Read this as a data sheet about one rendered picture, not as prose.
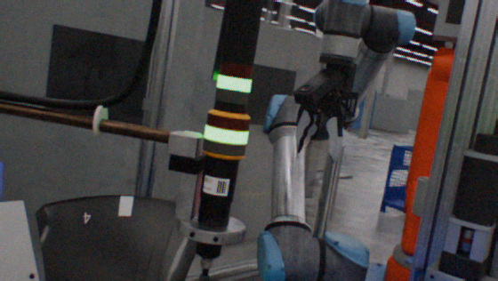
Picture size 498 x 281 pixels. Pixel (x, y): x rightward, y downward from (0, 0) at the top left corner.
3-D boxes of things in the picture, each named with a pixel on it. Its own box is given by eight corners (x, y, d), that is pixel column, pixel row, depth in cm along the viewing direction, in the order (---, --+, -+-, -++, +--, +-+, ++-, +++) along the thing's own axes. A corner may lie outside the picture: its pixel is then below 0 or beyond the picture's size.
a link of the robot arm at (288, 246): (326, 279, 116) (321, 91, 146) (261, 271, 114) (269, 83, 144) (312, 295, 126) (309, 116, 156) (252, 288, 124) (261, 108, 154)
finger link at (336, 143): (358, 160, 106) (352, 116, 107) (342, 160, 101) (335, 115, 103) (346, 162, 108) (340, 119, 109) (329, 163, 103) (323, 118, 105)
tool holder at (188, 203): (148, 232, 51) (162, 134, 49) (171, 214, 58) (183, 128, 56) (237, 250, 49) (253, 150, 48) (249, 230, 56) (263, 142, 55)
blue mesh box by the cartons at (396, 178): (378, 211, 736) (390, 143, 724) (421, 205, 824) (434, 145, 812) (436, 230, 673) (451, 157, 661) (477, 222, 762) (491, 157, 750)
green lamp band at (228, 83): (212, 86, 50) (214, 74, 50) (220, 86, 53) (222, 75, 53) (246, 92, 50) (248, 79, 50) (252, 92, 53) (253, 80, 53)
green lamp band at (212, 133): (199, 138, 50) (201, 125, 50) (210, 133, 55) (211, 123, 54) (242, 145, 50) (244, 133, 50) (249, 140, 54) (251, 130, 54)
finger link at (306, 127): (311, 153, 114) (331, 117, 111) (294, 153, 110) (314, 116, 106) (302, 145, 116) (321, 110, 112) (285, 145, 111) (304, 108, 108)
